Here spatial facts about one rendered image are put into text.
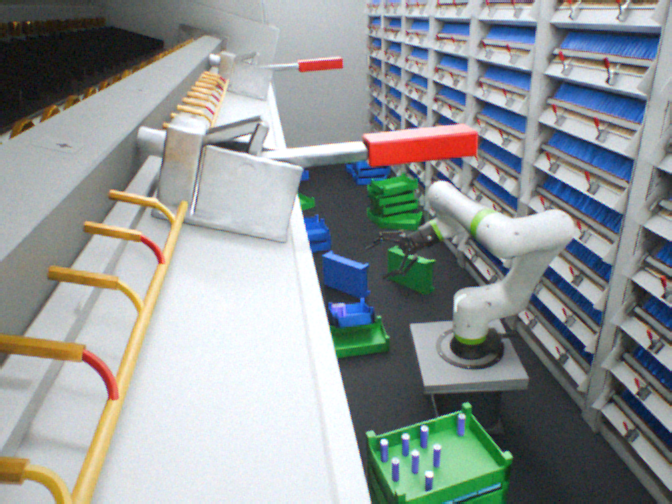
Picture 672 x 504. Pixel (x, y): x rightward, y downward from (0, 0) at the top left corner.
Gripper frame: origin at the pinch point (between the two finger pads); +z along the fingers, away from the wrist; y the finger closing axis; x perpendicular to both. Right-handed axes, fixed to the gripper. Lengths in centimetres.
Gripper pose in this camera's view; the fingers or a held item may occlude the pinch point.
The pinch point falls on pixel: (376, 262)
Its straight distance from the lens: 204.3
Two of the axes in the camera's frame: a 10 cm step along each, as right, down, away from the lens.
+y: 4.9, 8.6, 1.5
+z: -8.7, 4.7, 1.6
